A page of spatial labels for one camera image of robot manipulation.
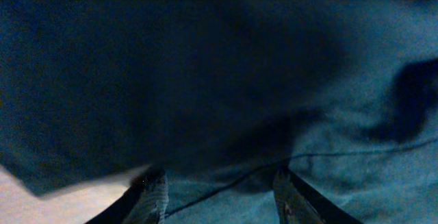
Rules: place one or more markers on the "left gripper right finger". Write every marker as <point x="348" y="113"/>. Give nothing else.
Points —
<point x="299" y="203"/>

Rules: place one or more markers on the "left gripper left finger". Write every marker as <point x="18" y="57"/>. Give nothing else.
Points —
<point x="144" y="202"/>

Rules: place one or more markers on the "black shorts with white lining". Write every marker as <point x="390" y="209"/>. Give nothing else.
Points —
<point x="223" y="94"/>

